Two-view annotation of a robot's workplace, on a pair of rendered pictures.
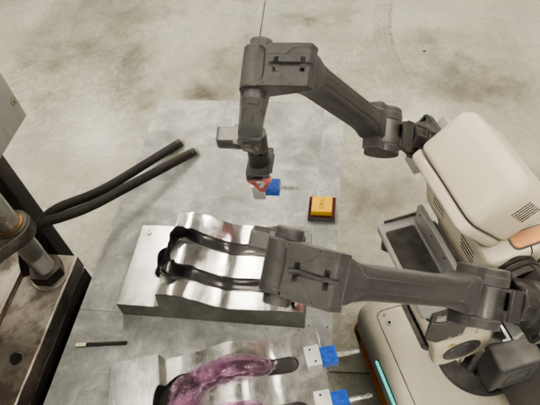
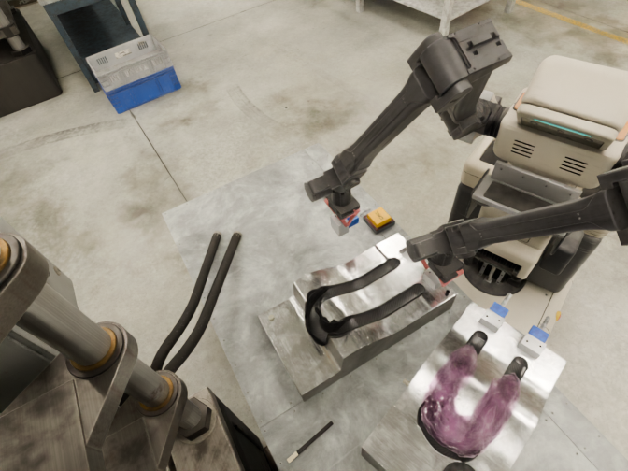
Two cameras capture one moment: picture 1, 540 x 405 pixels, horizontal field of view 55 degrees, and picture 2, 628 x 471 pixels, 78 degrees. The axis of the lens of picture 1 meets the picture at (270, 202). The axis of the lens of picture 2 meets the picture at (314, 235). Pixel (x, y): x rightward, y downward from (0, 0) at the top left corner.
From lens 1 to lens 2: 0.72 m
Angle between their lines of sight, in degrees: 23
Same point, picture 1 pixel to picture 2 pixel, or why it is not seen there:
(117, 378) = (381, 451)
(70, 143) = not seen: hidden behind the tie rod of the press
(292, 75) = (494, 51)
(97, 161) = not seen: hidden behind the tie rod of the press
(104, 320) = (292, 419)
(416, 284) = not seen: outside the picture
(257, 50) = (448, 43)
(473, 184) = (603, 99)
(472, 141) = (577, 72)
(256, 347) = (449, 342)
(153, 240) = (280, 321)
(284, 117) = (284, 174)
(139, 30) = (33, 190)
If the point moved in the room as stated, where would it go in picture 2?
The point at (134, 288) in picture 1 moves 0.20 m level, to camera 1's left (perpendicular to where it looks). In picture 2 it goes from (304, 370) to (244, 430)
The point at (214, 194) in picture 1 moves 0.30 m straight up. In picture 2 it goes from (286, 258) to (270, 196)
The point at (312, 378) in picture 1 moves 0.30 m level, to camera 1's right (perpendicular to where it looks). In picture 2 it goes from (503, 335) to (557, 264)
